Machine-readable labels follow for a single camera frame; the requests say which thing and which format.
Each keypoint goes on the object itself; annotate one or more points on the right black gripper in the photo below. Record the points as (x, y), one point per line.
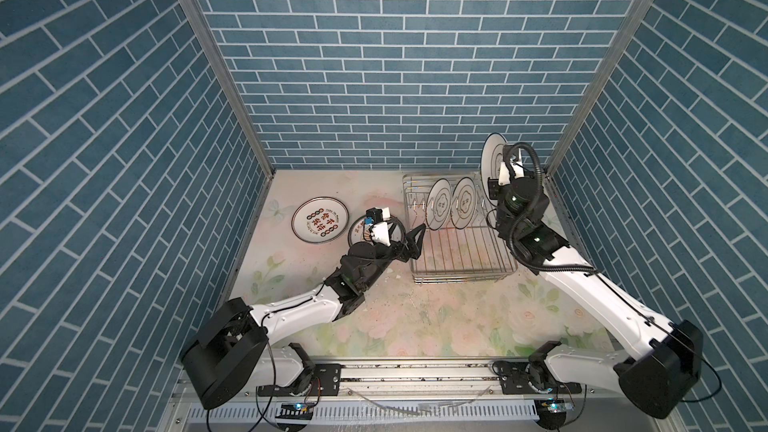
(494, 190)

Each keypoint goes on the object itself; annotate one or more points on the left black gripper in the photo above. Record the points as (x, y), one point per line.
(409, 251)

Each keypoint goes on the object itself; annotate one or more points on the large plate red characters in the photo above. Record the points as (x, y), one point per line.
(492, 165)

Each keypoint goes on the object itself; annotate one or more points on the large plate green rim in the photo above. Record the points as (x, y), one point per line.
(320, 220)

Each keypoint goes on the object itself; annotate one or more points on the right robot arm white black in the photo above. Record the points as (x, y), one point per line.
(659, 361)

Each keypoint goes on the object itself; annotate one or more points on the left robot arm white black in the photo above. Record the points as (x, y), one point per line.
(221, 357)

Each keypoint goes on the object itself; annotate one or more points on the left green circuit board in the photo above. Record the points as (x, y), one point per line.
(295, 411)

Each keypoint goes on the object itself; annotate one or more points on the green circuit board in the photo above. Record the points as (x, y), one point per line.
(554, 407)
(295, 411)

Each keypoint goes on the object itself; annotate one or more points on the right green circuit board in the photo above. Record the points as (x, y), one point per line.
(554, 407)

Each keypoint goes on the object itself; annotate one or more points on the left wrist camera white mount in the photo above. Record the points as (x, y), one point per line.
(376, 225)

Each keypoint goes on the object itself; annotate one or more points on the metal wire dish rack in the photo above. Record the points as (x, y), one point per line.
(474, 253)

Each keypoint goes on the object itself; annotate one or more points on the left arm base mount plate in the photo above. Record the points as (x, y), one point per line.
(320, 380)

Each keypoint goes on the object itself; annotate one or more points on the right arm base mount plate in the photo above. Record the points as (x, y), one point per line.
(519, 377)

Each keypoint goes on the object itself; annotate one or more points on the white slotted cable duct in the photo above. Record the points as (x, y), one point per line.
(360, 412)

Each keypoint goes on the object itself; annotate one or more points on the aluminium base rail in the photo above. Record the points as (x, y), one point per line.
(422, 378)

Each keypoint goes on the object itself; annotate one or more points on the right aluminium corner post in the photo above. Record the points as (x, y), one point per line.
(619, 44)

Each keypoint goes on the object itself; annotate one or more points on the aluminium corner post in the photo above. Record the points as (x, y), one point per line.
(198, 23)
(619, 44)

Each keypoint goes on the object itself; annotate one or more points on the left aluminium corner post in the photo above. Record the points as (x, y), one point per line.
(198, 23)

